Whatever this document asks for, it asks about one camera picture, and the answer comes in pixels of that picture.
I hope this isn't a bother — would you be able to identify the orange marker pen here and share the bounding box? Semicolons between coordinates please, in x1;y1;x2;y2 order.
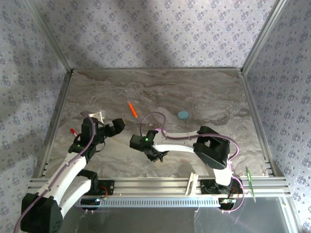
127;101;139;119

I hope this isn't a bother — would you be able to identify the grey metal sheet panel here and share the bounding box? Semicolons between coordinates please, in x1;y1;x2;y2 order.
31;197;298;233

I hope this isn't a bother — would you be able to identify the small black controller box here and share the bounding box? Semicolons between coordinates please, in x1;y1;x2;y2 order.
81;198;102;206
218;198;237;210

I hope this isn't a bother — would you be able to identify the green circuit board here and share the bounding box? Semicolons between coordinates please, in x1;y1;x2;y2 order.
245;166;258;202

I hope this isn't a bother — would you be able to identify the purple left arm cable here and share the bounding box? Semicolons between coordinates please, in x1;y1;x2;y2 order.
13;111;96;233

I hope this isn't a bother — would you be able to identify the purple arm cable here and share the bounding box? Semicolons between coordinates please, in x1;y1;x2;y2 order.
13;111;96;233
140;111;244;215

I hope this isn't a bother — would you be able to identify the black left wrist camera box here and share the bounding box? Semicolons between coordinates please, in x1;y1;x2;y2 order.
82;117;98;138

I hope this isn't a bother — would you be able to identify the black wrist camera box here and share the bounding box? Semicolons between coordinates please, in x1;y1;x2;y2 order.
129;134;146;150
82;117;98;138

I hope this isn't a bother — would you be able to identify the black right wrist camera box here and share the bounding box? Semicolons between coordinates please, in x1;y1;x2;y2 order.
129;134;146;150

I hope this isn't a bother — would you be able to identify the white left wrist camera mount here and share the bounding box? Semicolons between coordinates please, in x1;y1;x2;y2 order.
87;110;105;123

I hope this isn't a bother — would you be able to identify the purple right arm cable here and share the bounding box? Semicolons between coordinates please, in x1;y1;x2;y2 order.
140;111;244;215

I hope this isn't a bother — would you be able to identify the long aluminium base rail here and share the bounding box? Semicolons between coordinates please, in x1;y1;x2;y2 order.
25;176;292;198

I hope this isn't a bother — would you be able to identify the grey slotted cable duct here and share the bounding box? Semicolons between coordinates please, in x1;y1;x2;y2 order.
72;197;222;209

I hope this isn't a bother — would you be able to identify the aluminium table side rail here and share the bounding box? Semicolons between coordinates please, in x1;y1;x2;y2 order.
239;69;279;177
33;69;74;179

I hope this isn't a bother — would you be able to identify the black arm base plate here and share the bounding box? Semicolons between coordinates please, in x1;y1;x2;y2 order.
92;179;115;196
200;179;244;195

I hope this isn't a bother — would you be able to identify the aluminium corner post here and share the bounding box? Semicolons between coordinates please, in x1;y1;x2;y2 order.
240;0;289;75
25;0;74;73

